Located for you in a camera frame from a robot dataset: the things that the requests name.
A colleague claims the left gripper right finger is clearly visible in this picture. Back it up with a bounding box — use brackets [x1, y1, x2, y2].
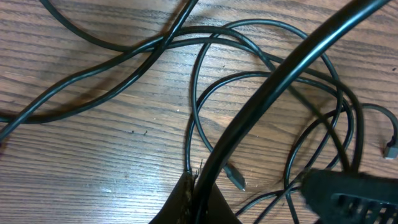
[206, 184, 241, 224]

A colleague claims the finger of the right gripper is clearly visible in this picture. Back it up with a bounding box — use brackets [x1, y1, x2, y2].
[300, 169, 397, 224]

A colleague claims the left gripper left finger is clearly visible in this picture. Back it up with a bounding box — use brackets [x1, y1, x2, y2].
[149, 171, 193, 224]

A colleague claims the black usb cable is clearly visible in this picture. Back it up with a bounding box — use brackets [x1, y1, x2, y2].
[0, 0, 398, 224]

